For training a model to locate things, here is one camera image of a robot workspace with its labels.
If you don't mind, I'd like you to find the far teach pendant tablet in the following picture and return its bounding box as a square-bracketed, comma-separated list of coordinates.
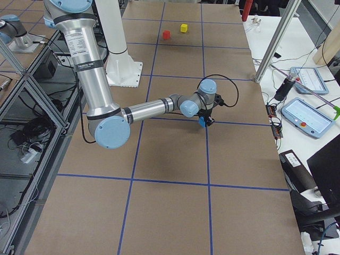
[290, 66, 329, 95]

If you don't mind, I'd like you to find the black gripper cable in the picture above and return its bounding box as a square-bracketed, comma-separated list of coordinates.
[198, 74, 239, 108]

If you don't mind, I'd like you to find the yellow cube block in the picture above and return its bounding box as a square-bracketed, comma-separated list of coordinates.
[180, 23, 189, 33]

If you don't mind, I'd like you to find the red fire extinguisher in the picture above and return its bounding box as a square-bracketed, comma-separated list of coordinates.
[241, 0, 253, 22]

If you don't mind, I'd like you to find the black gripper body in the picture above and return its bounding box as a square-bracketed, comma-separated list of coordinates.
[198, 94, 225, 125]

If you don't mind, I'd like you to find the black cylinder device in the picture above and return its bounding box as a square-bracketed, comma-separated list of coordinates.
[274, 75, 296, 101]

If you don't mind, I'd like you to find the teach pendant tablet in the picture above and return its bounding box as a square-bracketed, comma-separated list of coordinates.
[290, 66, 329, 95]
[281, 97, 335, 139]

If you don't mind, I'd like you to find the black monitor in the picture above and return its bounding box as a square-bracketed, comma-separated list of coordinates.
[307, 135, 339, 206]

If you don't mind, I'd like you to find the black box with label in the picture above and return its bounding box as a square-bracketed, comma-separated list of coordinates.
[279, 150, 317, 193]

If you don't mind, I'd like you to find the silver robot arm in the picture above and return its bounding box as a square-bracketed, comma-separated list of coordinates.
[1, 14, 38, 53]
[44, 1, 223, 149]

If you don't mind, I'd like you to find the red cube block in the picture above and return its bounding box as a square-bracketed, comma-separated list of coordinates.
[162, 30, 171, 40]

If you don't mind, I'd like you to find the near teach pendant tablet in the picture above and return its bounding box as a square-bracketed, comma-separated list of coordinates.
[281, 97, 335, 139]

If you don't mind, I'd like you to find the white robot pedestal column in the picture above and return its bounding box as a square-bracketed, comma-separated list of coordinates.
[96, 0, 143, 88]

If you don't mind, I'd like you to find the blue cube block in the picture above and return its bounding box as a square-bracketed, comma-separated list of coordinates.
[198, 116, 206, 128]

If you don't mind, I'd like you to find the small circuit board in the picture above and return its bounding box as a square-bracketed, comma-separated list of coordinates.
[266, 104, 283, 140]

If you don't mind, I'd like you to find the aluminium frame post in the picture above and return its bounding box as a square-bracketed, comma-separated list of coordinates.
[254, 0, 301, 83]

